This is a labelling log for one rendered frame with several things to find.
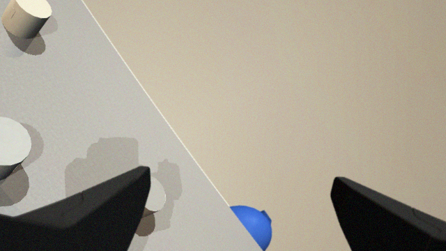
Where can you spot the beige cylinder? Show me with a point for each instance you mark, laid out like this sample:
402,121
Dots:
25,18

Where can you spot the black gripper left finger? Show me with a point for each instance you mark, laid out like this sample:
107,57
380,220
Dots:
104,217

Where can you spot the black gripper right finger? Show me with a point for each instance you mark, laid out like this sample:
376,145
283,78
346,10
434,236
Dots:
372,221

